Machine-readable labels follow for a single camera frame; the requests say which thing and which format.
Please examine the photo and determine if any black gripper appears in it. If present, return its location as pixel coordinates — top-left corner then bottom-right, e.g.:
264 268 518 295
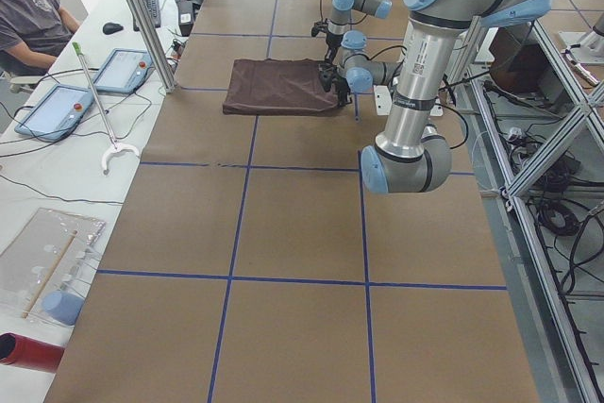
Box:
325 33 341 61
332 76 352 106

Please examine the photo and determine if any dark brown t-shirt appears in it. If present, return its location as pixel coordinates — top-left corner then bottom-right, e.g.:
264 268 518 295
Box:
223 59 346 116

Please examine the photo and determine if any black keyboard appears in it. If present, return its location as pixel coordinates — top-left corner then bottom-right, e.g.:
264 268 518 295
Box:
143 0 161 28

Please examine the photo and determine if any far blue teach pendant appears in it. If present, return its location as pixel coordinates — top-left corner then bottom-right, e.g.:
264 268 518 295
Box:
93 48 153 95

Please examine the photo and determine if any blue teach pendant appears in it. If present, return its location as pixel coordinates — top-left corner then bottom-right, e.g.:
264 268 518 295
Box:
14 84 93 143
93 48 153 95

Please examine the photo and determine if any black computer mouse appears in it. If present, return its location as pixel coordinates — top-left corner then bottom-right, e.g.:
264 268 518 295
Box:
102 22 124 35

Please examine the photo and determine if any white reacher grabber tool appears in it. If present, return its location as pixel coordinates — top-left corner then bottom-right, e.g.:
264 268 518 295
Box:
72 42 140 176

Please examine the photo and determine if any near blue teach pendant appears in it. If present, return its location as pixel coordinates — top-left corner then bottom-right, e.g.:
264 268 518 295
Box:
14 84 93 143

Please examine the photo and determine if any person in grey shirt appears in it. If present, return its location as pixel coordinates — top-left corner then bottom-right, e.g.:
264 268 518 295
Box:
1 0 80 76

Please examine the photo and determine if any wooden stick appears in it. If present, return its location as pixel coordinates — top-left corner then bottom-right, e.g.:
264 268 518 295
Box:
21 230 77 319

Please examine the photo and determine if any clear plastic bag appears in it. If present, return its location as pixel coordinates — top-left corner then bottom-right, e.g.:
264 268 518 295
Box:
1 208 106 319

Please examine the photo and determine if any light blue plastic cup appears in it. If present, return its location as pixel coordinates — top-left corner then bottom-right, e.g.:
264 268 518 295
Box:
42 291 84 326

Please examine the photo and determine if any red cylinder tube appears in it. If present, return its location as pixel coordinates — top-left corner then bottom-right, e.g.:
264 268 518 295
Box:
1 333 64 373

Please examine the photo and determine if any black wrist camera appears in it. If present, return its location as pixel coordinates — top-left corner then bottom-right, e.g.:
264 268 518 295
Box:
310 19 328 38
319 61 337 92

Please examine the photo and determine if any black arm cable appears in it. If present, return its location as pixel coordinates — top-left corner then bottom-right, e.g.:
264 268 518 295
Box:
367 43 469 152

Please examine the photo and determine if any aluminium frame post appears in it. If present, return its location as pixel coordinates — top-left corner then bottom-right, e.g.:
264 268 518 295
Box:
126 0 176 93

